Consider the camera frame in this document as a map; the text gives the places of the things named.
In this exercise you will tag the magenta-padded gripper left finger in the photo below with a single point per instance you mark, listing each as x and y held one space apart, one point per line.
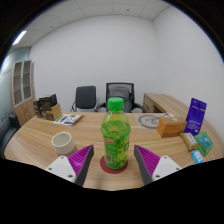
63 167

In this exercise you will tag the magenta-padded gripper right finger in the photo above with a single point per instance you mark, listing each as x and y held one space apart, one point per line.
163 166

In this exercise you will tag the green drink bottle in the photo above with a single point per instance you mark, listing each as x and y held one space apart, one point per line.
115 140

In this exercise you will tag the white and brown ceramic cup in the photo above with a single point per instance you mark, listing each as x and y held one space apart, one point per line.
61 141

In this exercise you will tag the small blue packet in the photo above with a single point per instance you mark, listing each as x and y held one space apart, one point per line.
197 156

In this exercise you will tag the small tan box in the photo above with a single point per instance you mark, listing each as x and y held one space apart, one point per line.
189 141

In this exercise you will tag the orange-brown carton box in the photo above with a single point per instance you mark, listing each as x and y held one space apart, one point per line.
170 127

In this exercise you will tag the green packet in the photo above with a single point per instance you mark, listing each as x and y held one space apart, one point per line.
204 142

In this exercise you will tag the white printed leaflet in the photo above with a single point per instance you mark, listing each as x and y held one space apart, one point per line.
67 119

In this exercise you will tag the flat round red coaster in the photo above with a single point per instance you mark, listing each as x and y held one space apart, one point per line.
113 170

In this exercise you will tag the brown cardboard box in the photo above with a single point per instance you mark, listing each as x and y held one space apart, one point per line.
52 113

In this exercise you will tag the purple packet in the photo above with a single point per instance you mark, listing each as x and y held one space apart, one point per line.
195 116

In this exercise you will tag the small dark brown box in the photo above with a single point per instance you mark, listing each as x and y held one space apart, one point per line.
36 108

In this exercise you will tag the wooden side desk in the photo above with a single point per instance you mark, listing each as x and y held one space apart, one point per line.
163 101

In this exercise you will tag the black cardboard box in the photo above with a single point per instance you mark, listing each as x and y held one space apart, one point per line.
47 100

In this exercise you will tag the wooden cabinet with glass doors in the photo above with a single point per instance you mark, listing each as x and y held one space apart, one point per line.
23 106

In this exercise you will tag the black mesh office chair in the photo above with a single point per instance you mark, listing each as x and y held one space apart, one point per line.
120 91

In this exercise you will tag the rectangular ceiling light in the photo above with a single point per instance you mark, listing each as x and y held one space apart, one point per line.
19 37

